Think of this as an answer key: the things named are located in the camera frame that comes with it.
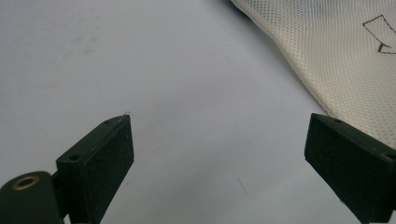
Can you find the cream mesh zipper bag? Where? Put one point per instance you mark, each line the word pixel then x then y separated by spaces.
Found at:
pixel 327 46

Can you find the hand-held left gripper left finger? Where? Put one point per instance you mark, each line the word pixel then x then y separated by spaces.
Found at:
pixel 99 161

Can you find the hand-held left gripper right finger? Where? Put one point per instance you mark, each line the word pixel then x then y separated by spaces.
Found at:
pixel 348 165

